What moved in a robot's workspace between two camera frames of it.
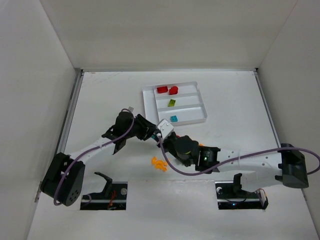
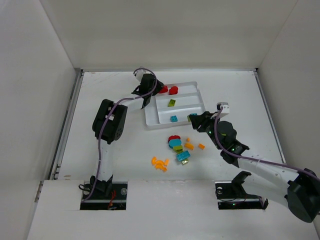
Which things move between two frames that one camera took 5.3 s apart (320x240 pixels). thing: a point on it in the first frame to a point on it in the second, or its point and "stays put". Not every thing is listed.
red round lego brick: x=173 y=90 stays put
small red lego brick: x=162 y=89 stays put
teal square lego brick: x=174 y=118 stays put
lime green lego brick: x=171 y=103 stays put
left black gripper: x=144 y=127 to x=144 y=92
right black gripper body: x=169 y=145 to x=202 y=121
